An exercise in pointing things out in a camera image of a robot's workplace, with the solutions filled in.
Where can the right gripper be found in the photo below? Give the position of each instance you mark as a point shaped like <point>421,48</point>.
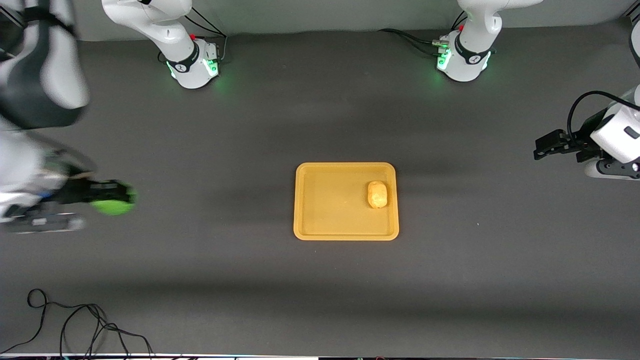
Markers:
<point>75,192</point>

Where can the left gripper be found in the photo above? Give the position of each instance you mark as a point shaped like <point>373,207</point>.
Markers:
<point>582,139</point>

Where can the green apple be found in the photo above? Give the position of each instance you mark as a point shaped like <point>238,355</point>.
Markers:
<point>114,206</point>

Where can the yellow-brown potato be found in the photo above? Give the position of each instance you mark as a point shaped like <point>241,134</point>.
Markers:
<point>377,194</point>

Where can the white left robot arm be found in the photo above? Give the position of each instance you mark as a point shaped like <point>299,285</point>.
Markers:
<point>470,40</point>

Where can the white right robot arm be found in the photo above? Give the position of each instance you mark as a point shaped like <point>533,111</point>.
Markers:
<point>45,65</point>

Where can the yellow plastic tray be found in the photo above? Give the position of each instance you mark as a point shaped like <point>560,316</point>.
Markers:
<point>346,201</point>

